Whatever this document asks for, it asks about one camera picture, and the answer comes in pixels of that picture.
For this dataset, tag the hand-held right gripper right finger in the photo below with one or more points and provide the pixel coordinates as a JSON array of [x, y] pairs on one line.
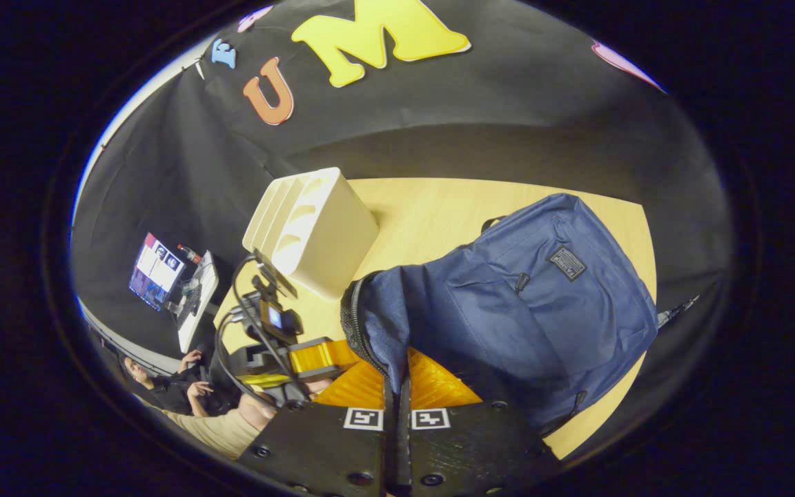
[[473, 449]]

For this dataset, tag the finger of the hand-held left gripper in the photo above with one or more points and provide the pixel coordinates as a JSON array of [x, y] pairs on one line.
[[318, 355]]

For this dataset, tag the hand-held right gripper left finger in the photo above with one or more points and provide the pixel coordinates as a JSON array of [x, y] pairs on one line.
[[321, 449]]

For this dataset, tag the white plastic bookshelf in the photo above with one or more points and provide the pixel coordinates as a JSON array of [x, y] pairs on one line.
[[321, 228]]

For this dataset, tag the blue schoolbag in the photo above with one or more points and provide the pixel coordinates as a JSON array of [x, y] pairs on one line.
[[508, 310]]

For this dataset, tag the red bottle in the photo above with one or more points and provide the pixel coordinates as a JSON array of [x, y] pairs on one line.
[[189, 253]]

